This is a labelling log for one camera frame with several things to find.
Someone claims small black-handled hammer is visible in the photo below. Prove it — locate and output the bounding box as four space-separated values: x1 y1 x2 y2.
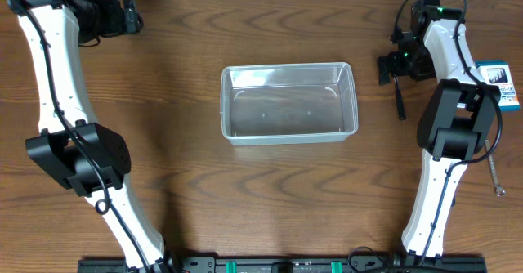
394 76 406 120

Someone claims clear plastic container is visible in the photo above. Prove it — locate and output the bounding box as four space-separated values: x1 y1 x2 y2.
220 62 359 146

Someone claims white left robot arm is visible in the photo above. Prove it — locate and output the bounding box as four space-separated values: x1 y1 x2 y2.
7 0 180 272

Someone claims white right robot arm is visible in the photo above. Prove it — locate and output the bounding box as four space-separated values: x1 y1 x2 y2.
378 0 501 260

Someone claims blue white screwdriver box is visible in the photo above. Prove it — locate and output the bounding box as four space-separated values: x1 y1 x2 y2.
476 60 521 112

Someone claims silver combination wrench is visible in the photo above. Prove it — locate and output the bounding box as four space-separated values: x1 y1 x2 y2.
488 153 506 197

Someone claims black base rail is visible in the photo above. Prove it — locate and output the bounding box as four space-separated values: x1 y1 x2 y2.
77 253 488 273

